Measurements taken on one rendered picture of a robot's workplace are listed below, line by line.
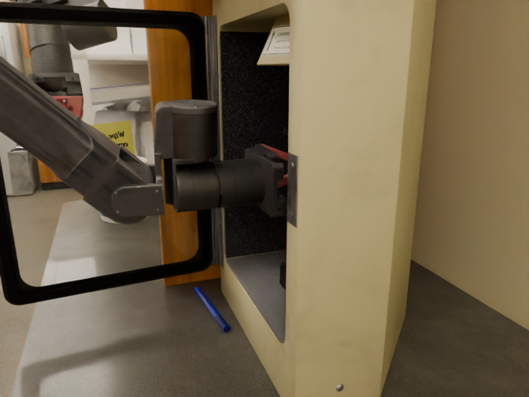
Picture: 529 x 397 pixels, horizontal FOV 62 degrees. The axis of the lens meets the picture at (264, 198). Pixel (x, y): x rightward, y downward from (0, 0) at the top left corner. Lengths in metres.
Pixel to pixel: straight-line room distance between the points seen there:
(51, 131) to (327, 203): 0.28
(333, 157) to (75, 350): 0.45
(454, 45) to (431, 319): 0.47
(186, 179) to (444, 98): 0.55
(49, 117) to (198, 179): 0.16
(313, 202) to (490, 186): 0.46
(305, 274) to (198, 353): 0.25
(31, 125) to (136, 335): 0.34
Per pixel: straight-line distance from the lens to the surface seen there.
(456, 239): 0.90
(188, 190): 0.50
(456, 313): 0.79
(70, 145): 0.49
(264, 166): 0.53
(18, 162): 0.65
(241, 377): 0.60
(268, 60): 0.52
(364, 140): 0.44
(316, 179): 0.42
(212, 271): 0.83
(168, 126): 0.49
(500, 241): 0.83
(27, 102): 0.49
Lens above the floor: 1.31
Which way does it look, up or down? 16 degrees down
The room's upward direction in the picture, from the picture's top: straight up
